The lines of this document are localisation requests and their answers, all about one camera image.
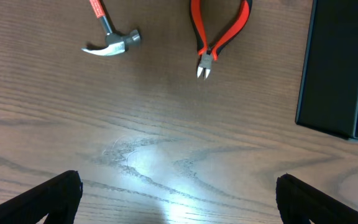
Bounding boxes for dark green open box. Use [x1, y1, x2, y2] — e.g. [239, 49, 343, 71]
[295, 0, 358, 140]

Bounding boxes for small claw hammer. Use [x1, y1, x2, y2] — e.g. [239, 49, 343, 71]
[82, 0, 141, 57]

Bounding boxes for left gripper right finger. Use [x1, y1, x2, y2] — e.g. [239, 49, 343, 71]
[276, 174, 358, 224]

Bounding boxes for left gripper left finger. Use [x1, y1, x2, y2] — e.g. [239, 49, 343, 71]
[0, 170, 83, 224]

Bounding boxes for red handled cutting pliers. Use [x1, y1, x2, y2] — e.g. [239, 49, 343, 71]
[189, 0, 254, 80]

